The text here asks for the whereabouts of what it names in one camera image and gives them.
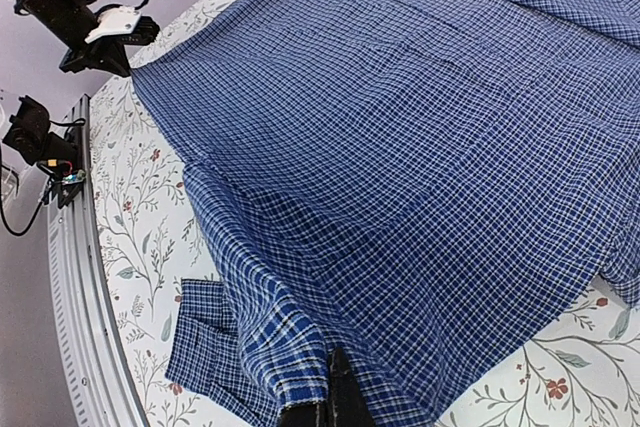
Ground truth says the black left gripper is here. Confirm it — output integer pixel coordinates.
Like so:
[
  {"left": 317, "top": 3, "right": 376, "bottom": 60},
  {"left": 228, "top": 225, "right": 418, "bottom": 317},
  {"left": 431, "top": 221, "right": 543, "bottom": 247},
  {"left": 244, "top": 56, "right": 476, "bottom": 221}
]
[{"left": 59, "top": 38, "right": 131, "bottom": 78}]

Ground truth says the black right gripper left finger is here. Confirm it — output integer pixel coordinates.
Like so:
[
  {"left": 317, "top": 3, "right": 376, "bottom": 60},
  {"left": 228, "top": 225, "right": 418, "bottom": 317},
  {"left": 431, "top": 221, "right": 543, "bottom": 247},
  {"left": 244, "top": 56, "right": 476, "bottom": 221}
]
[{"left": 277, "top": 402, "right": 329, "bottom": 427}]

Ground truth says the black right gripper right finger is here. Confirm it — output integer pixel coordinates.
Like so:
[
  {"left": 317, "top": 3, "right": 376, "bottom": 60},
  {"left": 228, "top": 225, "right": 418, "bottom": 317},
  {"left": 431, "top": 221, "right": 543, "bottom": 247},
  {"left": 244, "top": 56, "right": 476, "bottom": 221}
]
[{"left": 326, "top": 347, "right": 375, "bottom": 427}]

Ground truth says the blue checkered button shirt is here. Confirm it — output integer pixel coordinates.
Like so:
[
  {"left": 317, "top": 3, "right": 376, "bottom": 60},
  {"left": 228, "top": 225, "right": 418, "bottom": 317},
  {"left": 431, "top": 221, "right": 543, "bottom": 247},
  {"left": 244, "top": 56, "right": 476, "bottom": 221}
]
[{"left": 132, "top": 0, "right": 639, "bottom": 426}]

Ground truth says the floral patterned table cloth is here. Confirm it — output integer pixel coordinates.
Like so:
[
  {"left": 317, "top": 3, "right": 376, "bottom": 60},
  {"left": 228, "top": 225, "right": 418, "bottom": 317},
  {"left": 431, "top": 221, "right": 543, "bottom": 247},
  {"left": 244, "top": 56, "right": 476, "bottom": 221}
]
[{"left": 91, "top": 0, "right": 639, "bottom": 426}]

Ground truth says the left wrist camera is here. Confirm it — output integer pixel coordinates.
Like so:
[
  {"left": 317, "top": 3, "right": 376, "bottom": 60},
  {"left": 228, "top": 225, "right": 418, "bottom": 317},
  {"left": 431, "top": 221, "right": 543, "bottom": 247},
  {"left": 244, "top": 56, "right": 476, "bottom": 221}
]
[{"left": 85, "top": 6, "right": 160, "bottom": 46}]

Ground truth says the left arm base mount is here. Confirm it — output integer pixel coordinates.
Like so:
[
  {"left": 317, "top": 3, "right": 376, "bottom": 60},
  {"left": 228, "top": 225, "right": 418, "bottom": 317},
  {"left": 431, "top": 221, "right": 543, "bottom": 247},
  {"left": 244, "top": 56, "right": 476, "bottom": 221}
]
[{"left": 2, "top": 96, "right": 86, "bottom": 209}]

